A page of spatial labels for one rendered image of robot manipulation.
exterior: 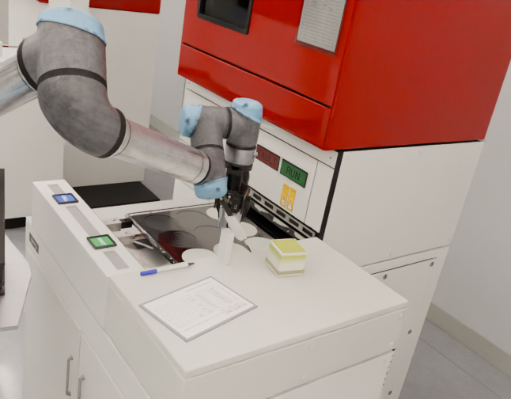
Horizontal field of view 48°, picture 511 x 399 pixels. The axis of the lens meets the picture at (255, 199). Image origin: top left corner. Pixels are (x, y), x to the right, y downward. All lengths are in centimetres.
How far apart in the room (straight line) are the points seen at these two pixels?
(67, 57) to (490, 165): 235
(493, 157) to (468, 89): 112
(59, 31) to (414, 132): 110
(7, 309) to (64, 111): 62
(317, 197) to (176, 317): 62
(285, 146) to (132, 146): 73
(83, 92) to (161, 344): 49
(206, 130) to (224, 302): 38
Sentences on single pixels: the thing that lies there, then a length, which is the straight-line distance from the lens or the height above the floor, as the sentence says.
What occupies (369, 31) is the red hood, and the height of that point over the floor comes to 154.
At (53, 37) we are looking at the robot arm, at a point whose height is 148.
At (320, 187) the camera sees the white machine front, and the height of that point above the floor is 110.
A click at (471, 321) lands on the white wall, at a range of 325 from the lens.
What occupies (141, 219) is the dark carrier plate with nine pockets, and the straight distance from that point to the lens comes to 174.
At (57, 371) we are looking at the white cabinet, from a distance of 182.
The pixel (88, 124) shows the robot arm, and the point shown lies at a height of 136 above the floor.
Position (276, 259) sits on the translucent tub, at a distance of 140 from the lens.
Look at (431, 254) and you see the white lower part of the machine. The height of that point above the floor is 80.
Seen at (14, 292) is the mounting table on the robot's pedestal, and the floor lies 82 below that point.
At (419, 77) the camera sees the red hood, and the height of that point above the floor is 143.
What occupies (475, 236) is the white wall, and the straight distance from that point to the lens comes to 312.
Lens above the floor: 166
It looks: 22 degrees down
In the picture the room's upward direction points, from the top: 10 degrees clockwise
